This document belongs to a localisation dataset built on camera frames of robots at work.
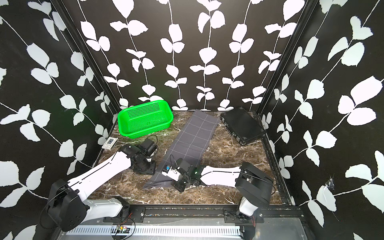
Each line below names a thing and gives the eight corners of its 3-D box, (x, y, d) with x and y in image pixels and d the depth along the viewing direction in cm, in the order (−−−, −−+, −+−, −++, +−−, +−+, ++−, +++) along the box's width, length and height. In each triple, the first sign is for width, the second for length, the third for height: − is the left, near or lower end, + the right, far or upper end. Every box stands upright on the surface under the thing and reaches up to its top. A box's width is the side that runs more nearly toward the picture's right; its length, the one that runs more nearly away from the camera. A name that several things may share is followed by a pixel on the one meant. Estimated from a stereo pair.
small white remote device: (103, 148, 101) (101, 146, 99) (110, 137, 106) (109, 136, 104) (111, 149, 100) (109, 148, 98) (118, 139, 105) (116, 137, 103)
